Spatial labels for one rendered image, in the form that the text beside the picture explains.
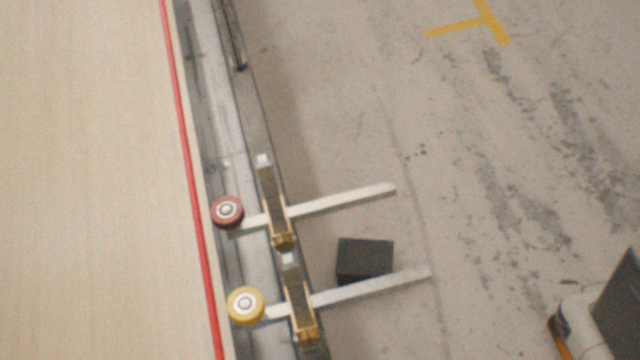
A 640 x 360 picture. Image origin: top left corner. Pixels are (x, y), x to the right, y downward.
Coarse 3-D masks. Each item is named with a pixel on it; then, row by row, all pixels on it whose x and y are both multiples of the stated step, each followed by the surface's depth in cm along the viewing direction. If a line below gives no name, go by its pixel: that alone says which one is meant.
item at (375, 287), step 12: (384, 276) 143; (396, 276) 143; (408, 276) 143; (420, 276) 142; (348, 288) 142; (360, 288) 142; (372, 288) 142; (384, 288) 142; (396, 288) 143; (312, 300) 142; (324, 300) 141; (336, 300) 141; (348, 300) 142; (360, 300) 143; (276, 312) 141; (288, 312) 140; (264, 324) 141
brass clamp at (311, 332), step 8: (288, 304) 141; (312, 312) 139; (296, 328) 137; (304, 328) 137; (312, 328) 137; (296, 336) 138; (304, 336) 136; (312, 336) 136; (304, 344) 137; (312, 344) 139
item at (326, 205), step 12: (348, 192) 158; (360, 192) 158; (372, 192) 157; (384, 192) 157; (396, 192) 159; (312, 204) 157; (324, 204) 157; (336, 204) 156; (348, 204) 158; (360, 204) 159; (264, 216) 156; (288, 216) 156; (300, 216) 157; (312, 216) 158; (240, 228) 155; (252, 228) 156; (264, 228) 157; (228, 240) 157
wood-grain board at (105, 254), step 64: (0, 0) 209; (64, 0) 205; (128, 0) 202; (0, 64) 189; (64, 64) 187; (128, 64) 184; (0, 128) 173; (64, 128) 171; (128, 128) 169; (192, 128) 166; (0, 192) 160; (64, 192) 158; (128, 192) 156; (0, 256) 148; (64, 256) 147; (128, 256) 145; (192, 256) 143; (0, 320) 138; (64, 320) 137; (128, 320) 135; (192, 320) 134
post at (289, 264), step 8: (280, 256) 117; (288, 256) 117; (296, 256) 118; (280, 264) 117; (288, 264) 116; (296, 264) 116; (288, 272) 117; (296, 272) 118; (288, 280) 119; (296, 280) 120; (288, 288) 122; (296, 288) 123; (304, 288) 123; (288, 296) 125; (296, 296) 125; (304, 296) 126; (296, 304) 128; (304, 304) 129; (296, 312) 131; (304, 312) 132; (296, 320) 134; (304, 320) 135; (312, 320) 136
